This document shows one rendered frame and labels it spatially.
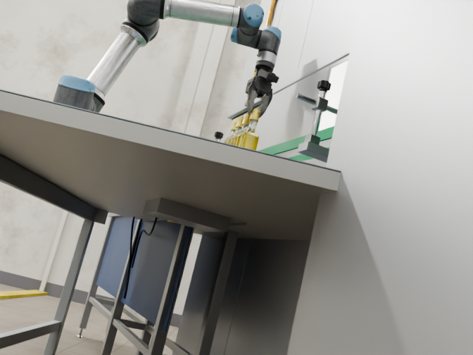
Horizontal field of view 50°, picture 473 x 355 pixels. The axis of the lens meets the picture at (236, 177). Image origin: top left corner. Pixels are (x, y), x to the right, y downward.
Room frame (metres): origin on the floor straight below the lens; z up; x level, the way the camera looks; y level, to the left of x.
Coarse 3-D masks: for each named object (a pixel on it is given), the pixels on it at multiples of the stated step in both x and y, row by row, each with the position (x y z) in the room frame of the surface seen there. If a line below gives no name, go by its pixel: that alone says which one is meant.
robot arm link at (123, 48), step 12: (132, 24) 1.70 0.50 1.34; (156, 24) 1.73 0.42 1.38; (120, 36) 1.72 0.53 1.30; (132, 36) 1.72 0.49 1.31; (144, 36) 1.73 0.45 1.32; (120, 48) 1.71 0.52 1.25; (132, 48) 1.73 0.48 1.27; (108, 60) 1.71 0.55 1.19; (120, 60) 1.72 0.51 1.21; (96, 72) 1.71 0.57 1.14; (108, 72) 1.71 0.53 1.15; (120, 72) 1.75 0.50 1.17; (96, 84) 1.70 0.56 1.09; (108, 84) 1.73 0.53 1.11; (96, 96) 1.70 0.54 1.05; (96, 108) 1.72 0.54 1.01
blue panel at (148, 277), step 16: (128, 224) 2.75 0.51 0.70; (144, 224) 2.40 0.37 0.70; (160, 224) 2.12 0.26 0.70; (176, 224) 1.91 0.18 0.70; (112, 240) 3.08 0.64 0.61; (128, 240) 2.64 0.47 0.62; (144, 240) 2.31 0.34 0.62; (160, 240) 2.06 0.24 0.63; (176, 240) 1.86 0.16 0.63; (112, 256) 2.94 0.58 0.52; (144, 256) 2.24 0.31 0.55; (160, 256) 2.00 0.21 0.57; (112, 272) 2.82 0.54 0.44; (144, 272) 2.17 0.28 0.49; (160, 272) 1.94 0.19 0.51; (112, 288) 2.70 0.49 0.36; (128, 288) 2.37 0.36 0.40; (144, 288) 2.10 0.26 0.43; (160, 288) 1.89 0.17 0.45; (176, 288) 1.73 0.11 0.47; (128, 304) 2.29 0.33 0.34; (144, 304) 2.04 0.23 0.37
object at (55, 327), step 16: (0, 160) 1.31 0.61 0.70; (0, 176) 1.34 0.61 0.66; (16, 176) 1.43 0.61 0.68; (32, 176) 1.54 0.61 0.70; (32, 192) 1.58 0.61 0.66; (48, 192) 1.70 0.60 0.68; (64, 192) 1.85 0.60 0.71; (64, 208) 1.91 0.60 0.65; (80, 208) 2.10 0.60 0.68; (96, 208) 2.32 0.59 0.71; (80, 240) 2.31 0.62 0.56; (80, 256) 2.31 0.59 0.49; (64, 288) 2.31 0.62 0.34; (64, 304) 2.31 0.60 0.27; (64, 320) 2.33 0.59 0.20; (0, 336) 1.71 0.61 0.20; (16, 336) 1.83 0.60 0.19; (32, 336) 1.99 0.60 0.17; (48, 352) 2.31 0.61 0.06
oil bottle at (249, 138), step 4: (248, 128) 1.77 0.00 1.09; (252, 128) 1.78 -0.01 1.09; (244, 132) 1.77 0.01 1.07; (248, 132) 1.76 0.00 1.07; (252, 132) 1.76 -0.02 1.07; (256, 132) 1.77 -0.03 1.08; (244, 136) 1.76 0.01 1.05; (248, 136) 1.76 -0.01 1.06; (252, 136) 1.76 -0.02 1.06; (256, 136) 1.77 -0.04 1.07; (240, 140) 1.79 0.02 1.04; (244, 140) 1.76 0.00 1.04; (248, 140) 1.76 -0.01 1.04; (252, 140) 1.77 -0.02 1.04; (256, 140) 1.77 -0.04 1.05; (240, 144) 1.78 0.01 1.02; (244, 144) 1.76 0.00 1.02; (248, 144) 1.76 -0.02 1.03; (252, 144) 1.77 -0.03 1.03; (256, 144) 1.77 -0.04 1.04; (248, 148) 1.76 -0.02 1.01; (252, 148) 1.77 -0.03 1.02; (256, 148) 1.78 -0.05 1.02
